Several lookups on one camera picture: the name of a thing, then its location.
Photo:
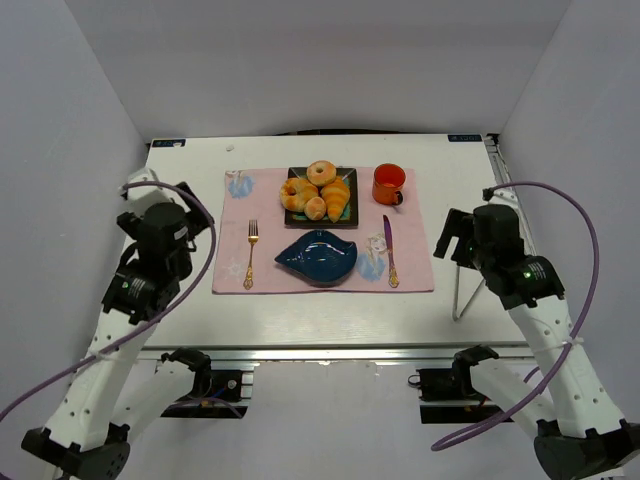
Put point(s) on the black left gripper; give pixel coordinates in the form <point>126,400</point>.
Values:
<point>198,211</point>

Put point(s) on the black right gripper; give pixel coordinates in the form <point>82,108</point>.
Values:
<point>451,236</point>

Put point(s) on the striped orange croissant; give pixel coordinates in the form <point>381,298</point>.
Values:
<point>336,195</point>

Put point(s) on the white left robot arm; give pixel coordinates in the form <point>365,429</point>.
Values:
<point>90,434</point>

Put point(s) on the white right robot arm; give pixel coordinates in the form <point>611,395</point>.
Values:
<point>576,429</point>

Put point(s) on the curled croissant bread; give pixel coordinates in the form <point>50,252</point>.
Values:
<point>295,193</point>

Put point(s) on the pink cartoon placemat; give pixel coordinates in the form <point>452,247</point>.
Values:
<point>254,194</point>

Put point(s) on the blue label sticker left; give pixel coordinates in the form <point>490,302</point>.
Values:
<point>168,143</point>

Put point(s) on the blue label sticker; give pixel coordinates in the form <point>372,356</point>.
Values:
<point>168,143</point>
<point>465,138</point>

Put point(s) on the gold ornate fork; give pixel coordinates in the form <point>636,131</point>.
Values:
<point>253,238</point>

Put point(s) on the purple gold table knife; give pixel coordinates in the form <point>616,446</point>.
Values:
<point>393,279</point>

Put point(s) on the orange metal mug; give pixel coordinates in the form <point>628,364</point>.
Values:
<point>388,183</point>

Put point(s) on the blue label sticker right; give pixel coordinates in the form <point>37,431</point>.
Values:
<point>465,138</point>

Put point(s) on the black square plate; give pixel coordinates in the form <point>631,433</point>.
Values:
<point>350,214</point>

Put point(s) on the small round bun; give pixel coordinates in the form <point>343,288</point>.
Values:
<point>315,209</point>

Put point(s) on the blue shell-shaped dish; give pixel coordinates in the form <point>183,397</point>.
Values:
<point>320,257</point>

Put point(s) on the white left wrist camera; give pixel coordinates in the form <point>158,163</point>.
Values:
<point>140,185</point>

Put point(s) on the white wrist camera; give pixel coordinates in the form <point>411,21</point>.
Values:
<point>140,185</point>
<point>502,196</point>

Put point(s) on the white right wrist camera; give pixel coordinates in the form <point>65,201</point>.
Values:
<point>502,196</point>

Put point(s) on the sugared ring donut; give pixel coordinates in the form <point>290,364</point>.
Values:
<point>321,173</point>

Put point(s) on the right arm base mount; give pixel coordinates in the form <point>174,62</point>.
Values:
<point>447,395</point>

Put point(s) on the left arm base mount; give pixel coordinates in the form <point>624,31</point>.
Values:
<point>217,393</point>

